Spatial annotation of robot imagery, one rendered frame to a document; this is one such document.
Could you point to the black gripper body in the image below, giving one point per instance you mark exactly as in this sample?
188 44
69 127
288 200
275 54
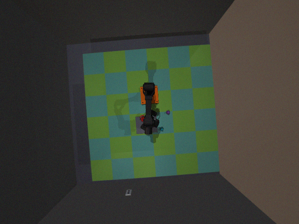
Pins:
153 113

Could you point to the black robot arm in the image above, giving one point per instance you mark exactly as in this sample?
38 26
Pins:
149 122

